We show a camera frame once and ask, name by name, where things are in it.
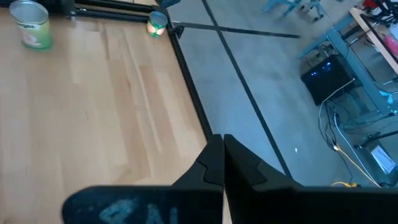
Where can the small green peach can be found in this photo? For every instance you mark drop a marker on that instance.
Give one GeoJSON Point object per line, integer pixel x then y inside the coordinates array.
{"type": "Point", "coordinates": [157, 26]}

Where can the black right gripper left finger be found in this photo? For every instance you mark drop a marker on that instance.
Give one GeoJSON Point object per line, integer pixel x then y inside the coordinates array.
{"type": "Point", "coordinates": [208, 168]}

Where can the green oranges can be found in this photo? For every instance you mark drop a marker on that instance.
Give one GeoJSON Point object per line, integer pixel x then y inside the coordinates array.
{"type": "Point", "coordinates": [32, 28]}

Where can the blue grey frame desk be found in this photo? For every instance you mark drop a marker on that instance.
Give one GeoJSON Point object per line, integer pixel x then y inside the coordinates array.
{"type": "Point", "coordinates": [354, 56]}

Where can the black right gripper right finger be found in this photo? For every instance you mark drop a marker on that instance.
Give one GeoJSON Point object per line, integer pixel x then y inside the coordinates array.
{"type": "Point", "coordinates": [245, 171]}

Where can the pink object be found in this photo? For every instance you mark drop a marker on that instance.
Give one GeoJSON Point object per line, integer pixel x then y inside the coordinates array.
{"type": "Point", "coordinates": [392, 45]}

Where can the black computer tower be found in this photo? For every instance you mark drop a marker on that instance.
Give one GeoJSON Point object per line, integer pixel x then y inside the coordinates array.
{"type": "Point", "coordinates": [326, 79]}

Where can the chair base with wheels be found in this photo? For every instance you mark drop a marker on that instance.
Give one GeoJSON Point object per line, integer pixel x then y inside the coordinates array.
{"type": "Point", "coordinates": [292, 4]}

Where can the grey floor device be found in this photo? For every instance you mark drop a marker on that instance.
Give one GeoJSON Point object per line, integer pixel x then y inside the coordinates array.
{"type": "Point", "coordinates": [383, 158]}

